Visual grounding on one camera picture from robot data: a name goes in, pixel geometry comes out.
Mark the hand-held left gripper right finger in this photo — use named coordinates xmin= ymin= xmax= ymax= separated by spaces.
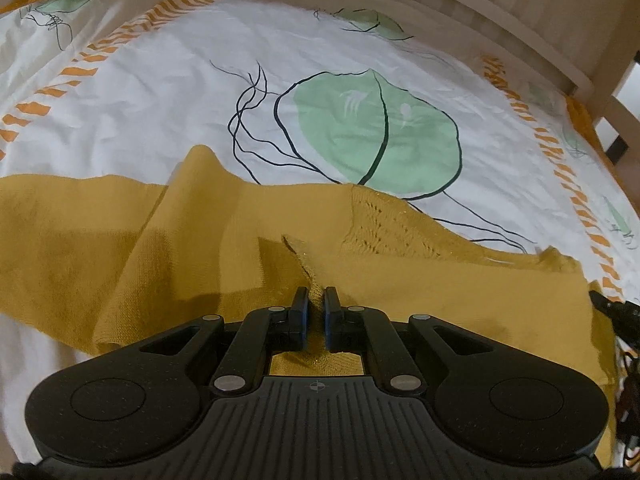
xmin=324 ymin=286 xmax=501 ymax=394

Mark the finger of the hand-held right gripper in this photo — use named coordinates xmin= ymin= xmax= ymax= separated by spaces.
xmin=589 ymin=290 xmax=640 ymax=321

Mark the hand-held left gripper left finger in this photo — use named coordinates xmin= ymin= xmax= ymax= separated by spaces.
xmin=131 ymin=286 xmax=309 ymax=394

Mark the mustard yellow knit sweater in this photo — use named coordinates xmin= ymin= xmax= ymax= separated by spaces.
xmin=0 ymin=145 xmax=621 ymax=468

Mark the dark patterned cloth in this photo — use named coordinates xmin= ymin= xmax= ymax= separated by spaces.
xmin=614 ymin=322 xmax=640 ymax=461

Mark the white leaf print bedsheet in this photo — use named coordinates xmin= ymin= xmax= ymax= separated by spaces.
xmin=0 ymin=0 xmax=640 ymax=466

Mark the light wooden bed frame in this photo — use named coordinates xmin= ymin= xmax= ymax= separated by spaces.
xmin=345 ymin=0 xmax=640 ymax=171

